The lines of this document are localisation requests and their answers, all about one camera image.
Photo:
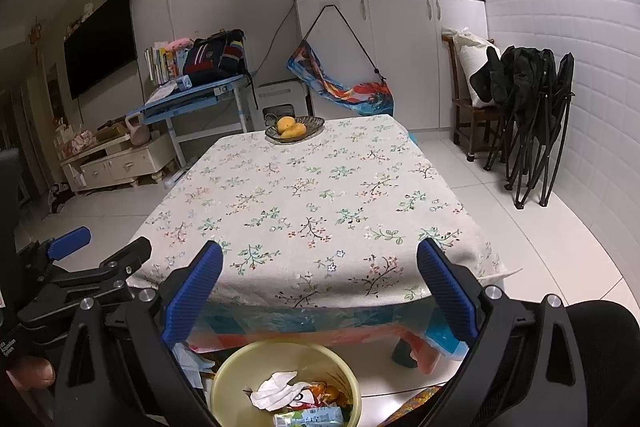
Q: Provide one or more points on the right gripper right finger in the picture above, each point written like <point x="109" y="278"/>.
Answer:
<point x="455" y="289"/>

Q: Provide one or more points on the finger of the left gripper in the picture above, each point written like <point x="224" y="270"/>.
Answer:
<point x="129" y="259"/>
<point x="67" y="244"/>

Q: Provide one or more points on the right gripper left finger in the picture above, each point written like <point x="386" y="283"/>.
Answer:
<point x="185" y="292"/>

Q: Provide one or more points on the white tissue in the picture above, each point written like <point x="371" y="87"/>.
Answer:
<point x="277" y="392"/>

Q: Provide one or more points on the light blue milk carton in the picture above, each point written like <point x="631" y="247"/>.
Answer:
<point x="317" y="417"/>

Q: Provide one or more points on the yellow plastic trash basin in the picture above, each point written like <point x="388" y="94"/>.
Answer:
<point x="248" y="368"/>

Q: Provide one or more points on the person left hand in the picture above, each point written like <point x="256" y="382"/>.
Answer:
<point x="32" y="373"/>

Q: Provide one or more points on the blue checkered under cloth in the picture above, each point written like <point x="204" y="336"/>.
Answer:
<point x="223" y="327"/>

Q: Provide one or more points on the white low tv cabinet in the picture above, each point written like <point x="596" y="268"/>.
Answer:
<point x="118" y="162"/>

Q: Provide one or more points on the pink kettlebell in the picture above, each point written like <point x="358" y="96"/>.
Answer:
<point x="139" y="132"/>

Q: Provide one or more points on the floral tablecloth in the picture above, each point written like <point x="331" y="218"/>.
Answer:
<point x="329" y="222"/>

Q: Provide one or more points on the orange red snack bag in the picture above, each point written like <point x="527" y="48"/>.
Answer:
<point x="322" y="394"/>

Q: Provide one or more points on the blue study desk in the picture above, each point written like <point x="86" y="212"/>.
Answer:
<point x="182" y="103"/>

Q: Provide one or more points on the yellow mango left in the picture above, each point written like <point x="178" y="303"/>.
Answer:
<point x="285" y="123"/>

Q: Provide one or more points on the yellow mango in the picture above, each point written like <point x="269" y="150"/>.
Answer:
<point x="285" y="123"/>
<point x="297" y="131"/>

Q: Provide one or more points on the yellow mango right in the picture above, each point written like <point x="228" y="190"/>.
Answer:
<point x="297" y="131"/>

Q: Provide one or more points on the row of books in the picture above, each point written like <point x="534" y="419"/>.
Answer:
<point x="166" y="59"/>

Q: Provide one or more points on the dark woven fruit plate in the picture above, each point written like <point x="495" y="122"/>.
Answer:
<point x="313" y="124"/>

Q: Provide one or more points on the black folding chairs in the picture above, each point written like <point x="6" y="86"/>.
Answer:
<point x="532" y="92"/>

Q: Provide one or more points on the dark striped backpack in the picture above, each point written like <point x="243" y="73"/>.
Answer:
<point x="218" y="57"/>

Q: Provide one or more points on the wooden chair with cushion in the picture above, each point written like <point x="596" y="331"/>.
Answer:
<point x="475" y="121"/>

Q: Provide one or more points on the white cabinet with doors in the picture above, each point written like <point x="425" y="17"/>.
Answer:
<point x="399" y="41"/>

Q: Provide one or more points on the black wall television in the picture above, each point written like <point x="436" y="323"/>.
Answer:
<point x="100" y="46"/>

